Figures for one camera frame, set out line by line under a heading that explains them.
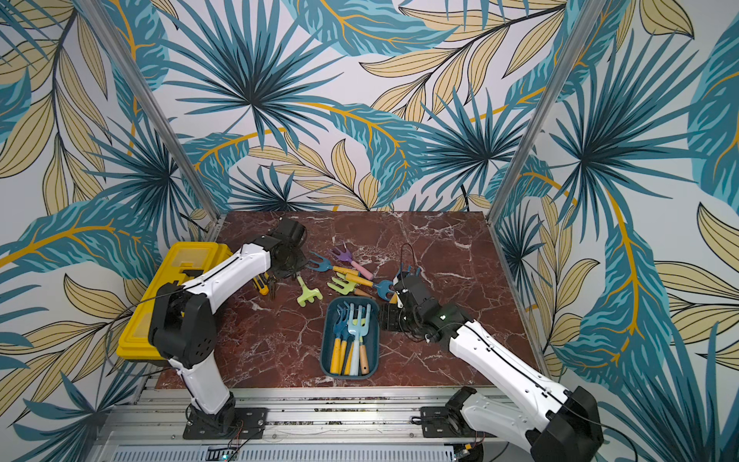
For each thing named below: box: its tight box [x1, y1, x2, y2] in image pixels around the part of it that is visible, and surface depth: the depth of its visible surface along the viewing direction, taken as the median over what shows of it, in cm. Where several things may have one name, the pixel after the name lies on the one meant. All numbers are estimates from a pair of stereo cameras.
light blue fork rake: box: [347, 303, 372, 377], surface depth 87 cm
